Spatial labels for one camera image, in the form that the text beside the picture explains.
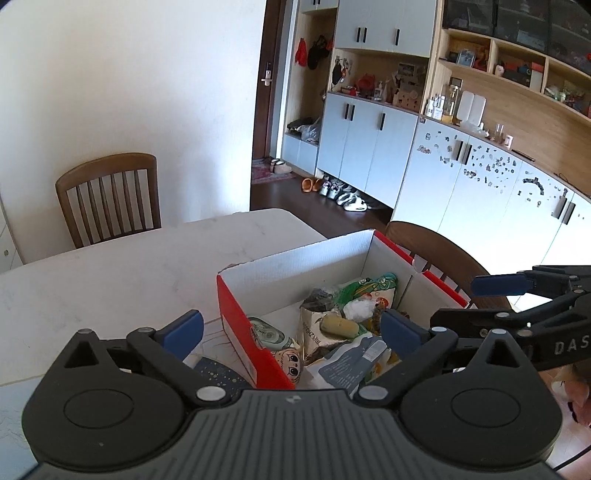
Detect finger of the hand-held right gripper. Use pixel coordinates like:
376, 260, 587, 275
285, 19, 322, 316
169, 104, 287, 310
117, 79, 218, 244
429, 291, 591, 344
471, 265, 591, 297

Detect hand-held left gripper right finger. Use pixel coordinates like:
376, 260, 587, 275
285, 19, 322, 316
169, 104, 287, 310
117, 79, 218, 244
353, 308, 532, 409

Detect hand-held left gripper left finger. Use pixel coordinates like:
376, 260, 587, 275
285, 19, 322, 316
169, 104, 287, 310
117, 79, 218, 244
60, 310, 229, 409

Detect clear bag of white granules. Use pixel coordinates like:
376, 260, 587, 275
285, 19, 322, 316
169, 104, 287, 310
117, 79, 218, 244
344, 298, 376, 322

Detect green patterned sachet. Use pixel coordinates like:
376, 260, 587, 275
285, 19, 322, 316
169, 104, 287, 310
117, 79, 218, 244
337, 273, 399, 311

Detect red cardboard box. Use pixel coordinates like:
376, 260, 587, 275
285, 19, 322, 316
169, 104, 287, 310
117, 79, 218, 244
217, 229, 472, 391

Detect white packet with blue label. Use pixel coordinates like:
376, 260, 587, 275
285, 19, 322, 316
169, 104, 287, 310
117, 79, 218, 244
306, 336, 394, 398

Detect beige printed snack bag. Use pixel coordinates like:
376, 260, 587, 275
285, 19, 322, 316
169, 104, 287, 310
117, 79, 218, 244
299, 307, 368, 366

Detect tooth-shaped plush toy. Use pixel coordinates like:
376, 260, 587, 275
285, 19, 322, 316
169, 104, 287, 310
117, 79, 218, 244
272, 348, 304, 385

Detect white cabinet with stickers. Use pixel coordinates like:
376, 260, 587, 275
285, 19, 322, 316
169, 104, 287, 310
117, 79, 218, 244
392, 115, 591, 288

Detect brown wooden slat-back chair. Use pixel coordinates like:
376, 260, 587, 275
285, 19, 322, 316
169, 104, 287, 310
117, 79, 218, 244
385, 222, 509, 311
55, 153, 162, 250

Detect row of sneakers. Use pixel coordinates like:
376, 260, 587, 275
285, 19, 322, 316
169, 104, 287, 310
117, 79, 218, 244
321, 180, 371, 212

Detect white storage containers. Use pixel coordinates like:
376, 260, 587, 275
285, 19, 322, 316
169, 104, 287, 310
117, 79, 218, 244
457, 91, 488, 125

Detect wooden open shelf unit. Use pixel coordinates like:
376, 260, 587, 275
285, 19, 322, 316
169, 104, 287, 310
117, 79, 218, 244
425, 28, 591, 195

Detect patterned red doormat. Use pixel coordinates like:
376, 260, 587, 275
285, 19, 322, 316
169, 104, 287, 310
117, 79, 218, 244
252, 159, 298, 185

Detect glass jar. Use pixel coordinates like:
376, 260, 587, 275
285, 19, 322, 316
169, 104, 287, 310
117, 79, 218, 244
445, 83, 462, 123

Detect white wooden-top sideboard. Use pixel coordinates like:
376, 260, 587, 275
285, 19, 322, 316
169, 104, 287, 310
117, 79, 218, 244
0, 203, 24, 273

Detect wooden cutout box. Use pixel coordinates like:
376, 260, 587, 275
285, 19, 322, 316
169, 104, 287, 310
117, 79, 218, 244
392, 88, 423, 112

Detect dark brown entrance door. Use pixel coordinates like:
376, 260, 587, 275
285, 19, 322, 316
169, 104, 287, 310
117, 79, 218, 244
252, 0, 288, 161

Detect dark glass upper cabinet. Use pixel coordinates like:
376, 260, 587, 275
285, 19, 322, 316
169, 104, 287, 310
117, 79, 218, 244
441, 0, 591, 61

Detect black hanging bag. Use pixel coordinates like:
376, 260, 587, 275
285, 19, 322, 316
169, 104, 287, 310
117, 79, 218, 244
307, 36, 331, 70

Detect black cable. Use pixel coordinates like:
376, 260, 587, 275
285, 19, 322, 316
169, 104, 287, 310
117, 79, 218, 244
549, 440, 591, 472

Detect grey wall cabinet unit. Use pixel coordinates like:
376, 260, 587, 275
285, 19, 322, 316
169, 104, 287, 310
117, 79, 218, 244
281, 0, 438, 223

